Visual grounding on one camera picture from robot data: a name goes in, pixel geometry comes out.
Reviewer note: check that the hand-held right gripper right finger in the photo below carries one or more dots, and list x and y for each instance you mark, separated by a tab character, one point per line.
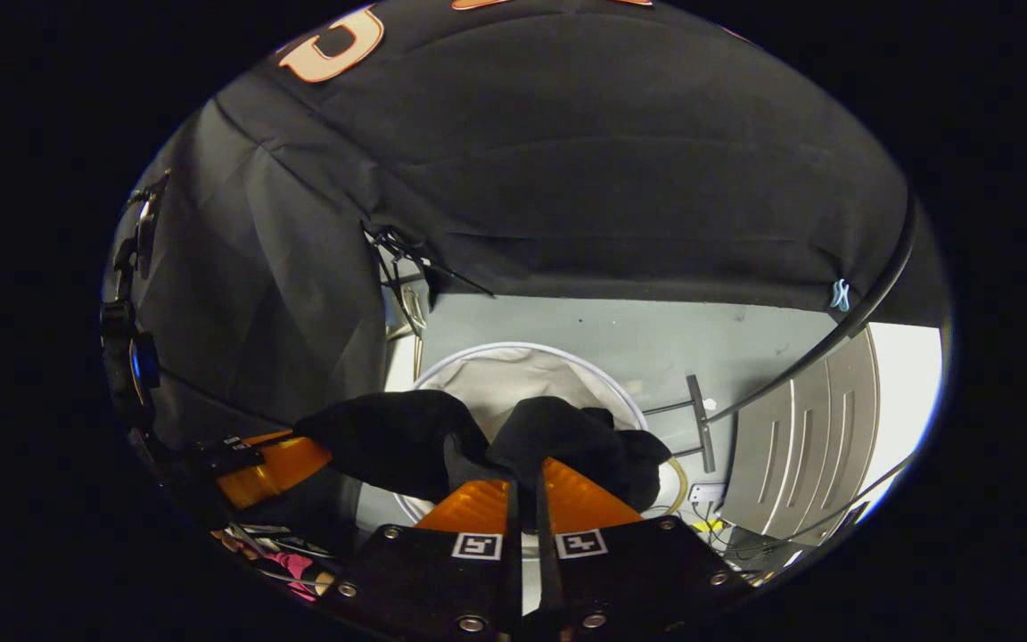
549	571

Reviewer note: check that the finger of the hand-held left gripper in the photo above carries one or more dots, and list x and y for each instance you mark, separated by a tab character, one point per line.
282	468

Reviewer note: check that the white round laundry hamper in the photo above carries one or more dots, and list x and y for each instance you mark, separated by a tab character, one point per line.
513	379

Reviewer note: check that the black backdrop cloth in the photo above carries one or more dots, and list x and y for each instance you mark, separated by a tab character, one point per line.
567	160

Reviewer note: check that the black garment rack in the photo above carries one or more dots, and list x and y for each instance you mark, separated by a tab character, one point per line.
701	423

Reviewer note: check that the gray ribbed cabinet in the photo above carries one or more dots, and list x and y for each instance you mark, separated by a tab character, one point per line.
799	464

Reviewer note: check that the black knit sweater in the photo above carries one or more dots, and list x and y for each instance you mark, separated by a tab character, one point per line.
389	441

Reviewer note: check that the light blue clip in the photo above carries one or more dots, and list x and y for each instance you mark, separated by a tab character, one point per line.
839	294

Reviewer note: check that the pink cloth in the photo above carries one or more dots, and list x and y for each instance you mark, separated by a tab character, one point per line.
295	566

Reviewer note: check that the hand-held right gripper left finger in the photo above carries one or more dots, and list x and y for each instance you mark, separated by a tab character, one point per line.
513	571

